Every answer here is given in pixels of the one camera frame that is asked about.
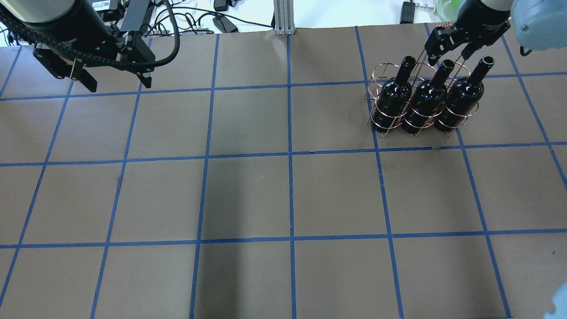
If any dark wine bottle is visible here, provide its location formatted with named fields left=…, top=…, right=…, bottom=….
left=401, top=60, right=455, bottom=136
left=434, top=56, right=495, bottom=134

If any dark wine bottle in basket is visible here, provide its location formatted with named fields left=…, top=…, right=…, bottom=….
left=434, top=56, right=495, bottom=134

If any green bowl with blocks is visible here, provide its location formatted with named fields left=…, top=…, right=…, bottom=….
left=435, top=0, right=463, bottom=22

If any black power adapter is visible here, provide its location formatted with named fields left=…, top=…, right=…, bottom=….
left=399, top=0, right=416, bottom=24

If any black power brick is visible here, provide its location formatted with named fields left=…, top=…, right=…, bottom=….
left=212, top=16, right=239, bottom=34

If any brown paper table mat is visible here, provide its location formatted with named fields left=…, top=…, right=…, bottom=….
left=0, top=24, right=567, bottom=319

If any copper wire wine basket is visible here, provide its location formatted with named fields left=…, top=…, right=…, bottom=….
left=366, top=60, right=484, bottom=136

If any aluminium frame post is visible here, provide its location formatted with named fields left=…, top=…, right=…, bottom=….
left=273, top=0, right=296, bottom=35

